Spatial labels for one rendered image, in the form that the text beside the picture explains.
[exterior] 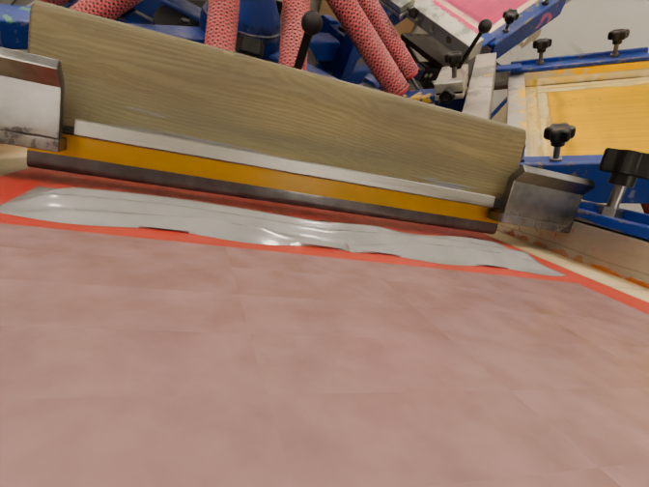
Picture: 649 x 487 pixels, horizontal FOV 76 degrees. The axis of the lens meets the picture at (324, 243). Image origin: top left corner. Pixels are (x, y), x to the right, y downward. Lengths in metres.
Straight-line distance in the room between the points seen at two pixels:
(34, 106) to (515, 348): 0.28
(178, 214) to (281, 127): 0.11
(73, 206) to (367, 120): 0.21
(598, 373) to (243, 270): 0.14
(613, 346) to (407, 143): 0.21
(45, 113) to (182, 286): 0.17
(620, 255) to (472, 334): 0.27
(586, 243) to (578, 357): 0.26
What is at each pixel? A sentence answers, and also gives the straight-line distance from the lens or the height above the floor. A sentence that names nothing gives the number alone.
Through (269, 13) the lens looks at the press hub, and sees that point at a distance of 1.07.
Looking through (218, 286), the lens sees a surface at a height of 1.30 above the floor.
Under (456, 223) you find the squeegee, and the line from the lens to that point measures 0.40.
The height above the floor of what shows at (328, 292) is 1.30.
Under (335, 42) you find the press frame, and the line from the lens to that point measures 1.30.
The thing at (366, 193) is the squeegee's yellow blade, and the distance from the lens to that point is 0.35.
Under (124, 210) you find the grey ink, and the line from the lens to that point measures 0.25.
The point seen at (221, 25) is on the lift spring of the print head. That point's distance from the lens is 0.76.
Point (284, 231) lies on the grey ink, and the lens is 0.25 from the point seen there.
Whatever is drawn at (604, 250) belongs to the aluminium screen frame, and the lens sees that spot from 0.44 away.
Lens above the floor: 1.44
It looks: 43 degrees down
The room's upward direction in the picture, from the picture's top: 27 degrees clockwise
